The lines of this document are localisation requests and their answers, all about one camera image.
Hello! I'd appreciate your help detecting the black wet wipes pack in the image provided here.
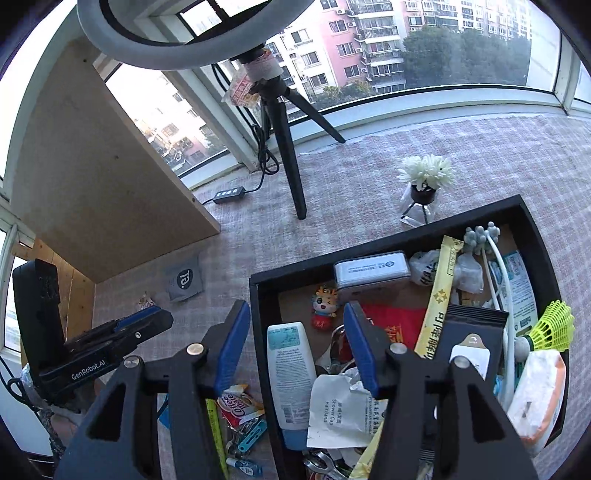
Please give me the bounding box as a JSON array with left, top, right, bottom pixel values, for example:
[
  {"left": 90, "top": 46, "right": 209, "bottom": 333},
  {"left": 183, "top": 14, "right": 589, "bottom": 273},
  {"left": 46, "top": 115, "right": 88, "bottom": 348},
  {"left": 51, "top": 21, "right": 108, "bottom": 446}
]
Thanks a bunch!
[{"left": 433, "top": 305, "right": 508, "bottom": 391}]

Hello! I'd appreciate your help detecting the grey sachet round logo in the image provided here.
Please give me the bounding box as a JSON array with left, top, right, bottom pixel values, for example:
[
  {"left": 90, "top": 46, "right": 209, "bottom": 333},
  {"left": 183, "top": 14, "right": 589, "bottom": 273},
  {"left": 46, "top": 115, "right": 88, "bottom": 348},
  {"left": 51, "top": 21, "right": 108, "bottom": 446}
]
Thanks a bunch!
[{"left": 165, "top": 257, "right": 204, "bottom": 303}]

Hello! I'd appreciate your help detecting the red white coffee sachet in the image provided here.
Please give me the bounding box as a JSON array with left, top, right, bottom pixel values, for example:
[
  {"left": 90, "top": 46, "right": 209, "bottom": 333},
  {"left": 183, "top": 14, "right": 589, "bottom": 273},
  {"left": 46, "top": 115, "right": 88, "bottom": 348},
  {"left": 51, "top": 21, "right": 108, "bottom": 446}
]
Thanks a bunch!
[{"left": 216, "top": 384, "right": 264, "bottom": 430}]

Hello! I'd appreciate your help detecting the blue white leaflet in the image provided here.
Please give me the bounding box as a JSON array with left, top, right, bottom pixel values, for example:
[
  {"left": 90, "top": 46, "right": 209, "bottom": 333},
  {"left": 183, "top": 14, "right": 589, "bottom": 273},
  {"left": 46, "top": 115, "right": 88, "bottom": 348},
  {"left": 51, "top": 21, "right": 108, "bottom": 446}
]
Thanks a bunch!
[{"left": 489, "top": 250, "right": 539, "bottom": 336}]

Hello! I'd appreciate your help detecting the yellow green shuttlecock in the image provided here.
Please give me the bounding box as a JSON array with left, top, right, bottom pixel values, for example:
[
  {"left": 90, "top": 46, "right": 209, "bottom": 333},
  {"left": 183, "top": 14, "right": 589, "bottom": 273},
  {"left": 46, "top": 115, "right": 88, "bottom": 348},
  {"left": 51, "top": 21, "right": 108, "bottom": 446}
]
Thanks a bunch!
[{"left": 515, "top": 300, "right": 575, "bottom": 363}]

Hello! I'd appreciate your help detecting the wooden board panel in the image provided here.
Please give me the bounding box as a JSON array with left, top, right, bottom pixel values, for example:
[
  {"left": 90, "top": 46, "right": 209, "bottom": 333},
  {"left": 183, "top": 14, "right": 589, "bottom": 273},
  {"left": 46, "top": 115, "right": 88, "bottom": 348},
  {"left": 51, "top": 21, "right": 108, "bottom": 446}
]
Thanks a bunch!
[{"left": 10, "top": 38, "right": 221, "bottom": 283}]

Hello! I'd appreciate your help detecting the plaid tablecloth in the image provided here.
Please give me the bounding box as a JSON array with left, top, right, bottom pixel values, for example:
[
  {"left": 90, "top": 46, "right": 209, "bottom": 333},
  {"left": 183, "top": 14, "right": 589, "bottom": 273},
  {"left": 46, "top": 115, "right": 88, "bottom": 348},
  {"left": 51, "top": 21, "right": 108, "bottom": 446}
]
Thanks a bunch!
[{"left": 91, "top": 112, "right": 591, "bottom": 480}]

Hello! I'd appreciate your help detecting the ring light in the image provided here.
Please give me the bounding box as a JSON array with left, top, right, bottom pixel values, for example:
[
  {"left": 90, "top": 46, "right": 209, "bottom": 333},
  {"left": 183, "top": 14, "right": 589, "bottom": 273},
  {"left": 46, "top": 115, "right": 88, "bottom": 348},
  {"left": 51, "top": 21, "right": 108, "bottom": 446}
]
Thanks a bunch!
[{"left": 77, "top": 1, "right": 311, "bottom": 71}]

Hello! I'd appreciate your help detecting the black storage tray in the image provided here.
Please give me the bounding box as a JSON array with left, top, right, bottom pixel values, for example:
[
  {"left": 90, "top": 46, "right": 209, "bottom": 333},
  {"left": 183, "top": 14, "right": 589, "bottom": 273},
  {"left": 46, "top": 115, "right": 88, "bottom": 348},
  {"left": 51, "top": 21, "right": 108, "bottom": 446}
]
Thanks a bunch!
[{"left": 250, "top": 195, "right": 560, "bottom": 479}]

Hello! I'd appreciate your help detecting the red envelope packet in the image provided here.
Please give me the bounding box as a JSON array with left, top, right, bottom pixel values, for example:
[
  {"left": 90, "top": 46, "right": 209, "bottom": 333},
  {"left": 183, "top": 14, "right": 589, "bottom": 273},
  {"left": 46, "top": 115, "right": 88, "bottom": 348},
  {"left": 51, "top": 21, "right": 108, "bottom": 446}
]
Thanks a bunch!
[{"left": 362, "top": 304, "right": 426, "bottom": 349}]

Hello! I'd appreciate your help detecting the white flower black vase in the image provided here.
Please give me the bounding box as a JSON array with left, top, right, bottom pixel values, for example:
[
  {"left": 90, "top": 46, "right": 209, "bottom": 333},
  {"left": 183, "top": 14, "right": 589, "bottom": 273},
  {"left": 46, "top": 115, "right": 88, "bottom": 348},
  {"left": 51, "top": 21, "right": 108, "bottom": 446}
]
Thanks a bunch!
[{"left": 398, "top": 154, "right": 455, "bottom": 228}]

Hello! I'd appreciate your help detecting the orange white tissue pack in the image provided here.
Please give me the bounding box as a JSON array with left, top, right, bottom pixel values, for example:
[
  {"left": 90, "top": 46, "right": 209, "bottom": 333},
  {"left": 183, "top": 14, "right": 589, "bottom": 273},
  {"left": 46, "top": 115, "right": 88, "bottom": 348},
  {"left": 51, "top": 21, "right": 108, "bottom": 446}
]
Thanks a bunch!
[{"left": 507, "top": 350, "right": 567, "bottom": 457}]

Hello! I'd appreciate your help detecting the black tripod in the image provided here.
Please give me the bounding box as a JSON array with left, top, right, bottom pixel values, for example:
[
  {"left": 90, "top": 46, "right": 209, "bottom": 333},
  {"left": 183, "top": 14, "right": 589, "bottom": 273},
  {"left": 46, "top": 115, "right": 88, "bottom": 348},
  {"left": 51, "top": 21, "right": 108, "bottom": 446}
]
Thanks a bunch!
[{"left": 236, "top": 45, "right": 346, "bottom": 220}]

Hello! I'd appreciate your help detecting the small blue sanitizer bottle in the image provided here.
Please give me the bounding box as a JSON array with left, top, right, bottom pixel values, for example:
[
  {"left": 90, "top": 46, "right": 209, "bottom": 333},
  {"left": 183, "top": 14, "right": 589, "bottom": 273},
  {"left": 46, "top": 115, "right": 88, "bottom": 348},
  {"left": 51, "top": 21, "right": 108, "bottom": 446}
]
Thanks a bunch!
[{"left": 225, "top": 457, "right": 263, "bottom": 478}]

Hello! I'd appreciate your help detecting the yellow stick sachet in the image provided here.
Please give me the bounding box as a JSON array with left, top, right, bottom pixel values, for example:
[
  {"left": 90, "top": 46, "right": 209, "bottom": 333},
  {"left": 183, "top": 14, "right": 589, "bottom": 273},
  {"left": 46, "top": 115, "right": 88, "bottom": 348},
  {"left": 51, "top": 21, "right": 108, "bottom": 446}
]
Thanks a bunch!
[{"left": 415, "top": 236, "right": 463, "bottom": 360}]

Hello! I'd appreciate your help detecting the white metal tin box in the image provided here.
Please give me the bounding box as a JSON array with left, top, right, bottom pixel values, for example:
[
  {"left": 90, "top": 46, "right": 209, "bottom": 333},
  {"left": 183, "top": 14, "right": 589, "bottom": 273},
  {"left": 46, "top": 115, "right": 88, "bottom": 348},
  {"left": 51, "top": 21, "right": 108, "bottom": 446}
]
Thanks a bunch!
[{"left": 334, "top": 251, "right": 411, "bottom": 301}]

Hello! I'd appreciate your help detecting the white massage roller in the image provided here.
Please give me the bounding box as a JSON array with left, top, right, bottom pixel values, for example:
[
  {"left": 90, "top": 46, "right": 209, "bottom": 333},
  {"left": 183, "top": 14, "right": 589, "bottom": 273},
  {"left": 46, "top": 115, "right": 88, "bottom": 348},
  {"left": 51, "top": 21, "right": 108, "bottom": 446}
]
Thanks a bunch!
[{"left": 464, "top": 222, "right": 516, "bottom": 411}]

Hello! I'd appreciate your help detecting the white lotion tube blue cap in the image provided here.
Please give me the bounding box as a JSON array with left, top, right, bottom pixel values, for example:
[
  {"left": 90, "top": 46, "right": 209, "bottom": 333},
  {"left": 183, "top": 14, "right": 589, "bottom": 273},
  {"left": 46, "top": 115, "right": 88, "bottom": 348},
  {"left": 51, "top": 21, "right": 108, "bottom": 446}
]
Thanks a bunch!
[{"left": 266, "top": 322, "right": 317, "bottom": 451}]

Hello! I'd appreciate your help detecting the metal wrench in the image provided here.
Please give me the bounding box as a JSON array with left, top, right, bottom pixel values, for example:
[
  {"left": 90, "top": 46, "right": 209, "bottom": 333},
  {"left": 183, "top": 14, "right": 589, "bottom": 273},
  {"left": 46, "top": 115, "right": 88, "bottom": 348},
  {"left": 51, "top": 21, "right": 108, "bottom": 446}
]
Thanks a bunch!
[{"left": 303, "top": 450, "right": 352, "bottom": 480}]

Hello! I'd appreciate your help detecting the white crumpled paper packet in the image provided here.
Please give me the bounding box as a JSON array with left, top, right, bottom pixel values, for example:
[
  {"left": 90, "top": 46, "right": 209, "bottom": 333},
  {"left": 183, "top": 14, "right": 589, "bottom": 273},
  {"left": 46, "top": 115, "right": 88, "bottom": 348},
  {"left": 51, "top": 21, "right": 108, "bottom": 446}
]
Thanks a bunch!
[{"left": 307, "top": 367, "right": 388, "bottom": 449}]

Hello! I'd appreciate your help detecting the cartoon doll figurine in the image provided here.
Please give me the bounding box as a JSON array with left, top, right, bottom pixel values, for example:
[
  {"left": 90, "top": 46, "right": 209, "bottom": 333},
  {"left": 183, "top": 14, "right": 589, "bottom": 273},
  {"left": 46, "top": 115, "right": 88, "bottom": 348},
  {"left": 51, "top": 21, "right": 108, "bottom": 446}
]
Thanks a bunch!
[{"left": 311, "top": 285, "right": 339, "bottom": 331}]

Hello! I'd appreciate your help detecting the green stick packet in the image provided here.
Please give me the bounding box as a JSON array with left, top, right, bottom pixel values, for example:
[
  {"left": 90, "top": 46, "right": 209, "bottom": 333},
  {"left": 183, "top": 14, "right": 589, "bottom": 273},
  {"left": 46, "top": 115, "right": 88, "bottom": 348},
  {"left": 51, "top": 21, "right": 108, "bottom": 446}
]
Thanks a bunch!
[{"left": 205, "top": 399, "right": 229, "bottom": 480}]

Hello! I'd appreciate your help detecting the black inline cable switch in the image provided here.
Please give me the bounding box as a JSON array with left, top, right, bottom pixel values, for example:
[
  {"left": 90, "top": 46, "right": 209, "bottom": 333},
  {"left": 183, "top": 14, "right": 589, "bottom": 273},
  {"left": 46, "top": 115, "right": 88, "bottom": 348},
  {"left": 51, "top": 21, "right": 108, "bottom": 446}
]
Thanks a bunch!
[{"left": 212, "top": 186, "right": 246, "bottom": 205}]

